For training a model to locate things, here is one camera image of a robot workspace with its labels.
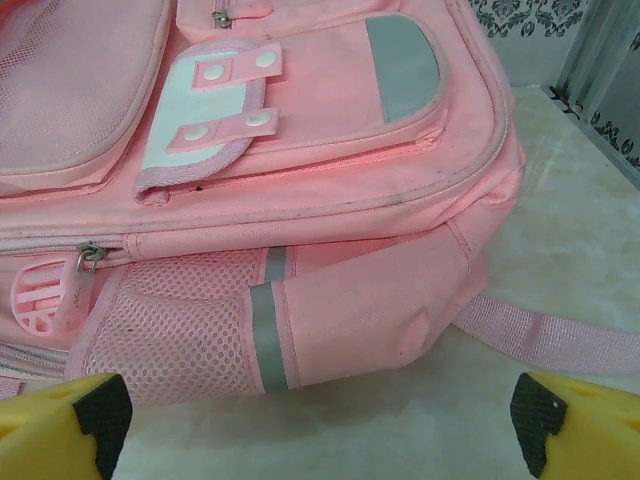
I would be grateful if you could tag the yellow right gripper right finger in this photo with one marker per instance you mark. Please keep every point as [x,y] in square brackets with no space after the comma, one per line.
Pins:
[590,435]

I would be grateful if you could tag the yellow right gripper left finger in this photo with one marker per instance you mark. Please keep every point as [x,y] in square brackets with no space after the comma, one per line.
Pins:
[45,435]

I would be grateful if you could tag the pink student backpack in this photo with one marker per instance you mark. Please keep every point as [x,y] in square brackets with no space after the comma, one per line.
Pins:
[325,150]

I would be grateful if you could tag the aluminium cell frame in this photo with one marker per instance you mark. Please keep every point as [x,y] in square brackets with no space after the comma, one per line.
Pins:
[600,75]

